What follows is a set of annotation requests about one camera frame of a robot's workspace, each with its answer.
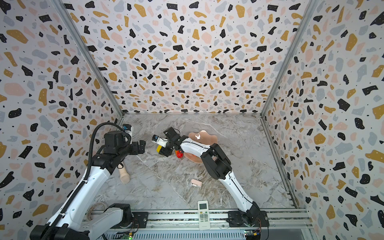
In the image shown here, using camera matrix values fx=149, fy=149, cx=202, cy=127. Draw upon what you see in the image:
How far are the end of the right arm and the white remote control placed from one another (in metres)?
0.32

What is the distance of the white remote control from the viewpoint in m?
0.73

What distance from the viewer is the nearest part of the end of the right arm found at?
2.55 ft
